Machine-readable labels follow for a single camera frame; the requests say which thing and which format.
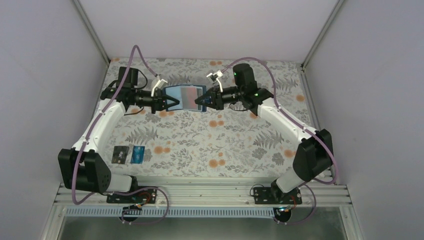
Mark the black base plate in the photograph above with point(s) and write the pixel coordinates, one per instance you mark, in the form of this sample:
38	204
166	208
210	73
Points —
274	196
147	196

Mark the floral patterned table mat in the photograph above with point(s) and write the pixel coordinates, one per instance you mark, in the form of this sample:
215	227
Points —
215	143

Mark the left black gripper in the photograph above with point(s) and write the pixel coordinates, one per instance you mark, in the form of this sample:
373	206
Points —
156	102

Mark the blue credit card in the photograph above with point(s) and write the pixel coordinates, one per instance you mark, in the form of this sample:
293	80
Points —
137	155

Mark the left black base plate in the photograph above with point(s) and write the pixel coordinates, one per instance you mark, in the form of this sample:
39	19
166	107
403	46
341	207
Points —
147	196

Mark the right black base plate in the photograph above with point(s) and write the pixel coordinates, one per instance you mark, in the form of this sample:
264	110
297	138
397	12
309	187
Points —
274	196

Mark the slotted cable duct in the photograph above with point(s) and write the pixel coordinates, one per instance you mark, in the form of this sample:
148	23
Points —
172	212

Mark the aluminium rail frame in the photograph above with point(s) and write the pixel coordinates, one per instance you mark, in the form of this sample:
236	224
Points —
236	192

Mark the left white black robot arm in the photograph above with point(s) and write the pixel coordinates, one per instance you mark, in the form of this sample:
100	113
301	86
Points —
84	166

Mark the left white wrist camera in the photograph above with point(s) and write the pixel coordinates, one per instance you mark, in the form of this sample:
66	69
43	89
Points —
157	84

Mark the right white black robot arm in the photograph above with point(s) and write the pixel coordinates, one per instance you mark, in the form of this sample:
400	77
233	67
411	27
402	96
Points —
314	152

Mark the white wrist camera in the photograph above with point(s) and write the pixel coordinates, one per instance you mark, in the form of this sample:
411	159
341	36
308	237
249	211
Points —
157	84
215	80

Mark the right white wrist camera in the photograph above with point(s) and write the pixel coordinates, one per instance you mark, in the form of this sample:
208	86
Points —
215	80

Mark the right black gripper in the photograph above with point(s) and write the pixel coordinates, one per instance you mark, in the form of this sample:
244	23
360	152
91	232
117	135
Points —
213	98

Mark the blue leather card holder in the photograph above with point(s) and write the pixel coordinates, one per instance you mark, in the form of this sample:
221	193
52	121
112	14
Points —
186	95

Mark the black credit card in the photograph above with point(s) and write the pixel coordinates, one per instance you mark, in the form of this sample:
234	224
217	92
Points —
119	155

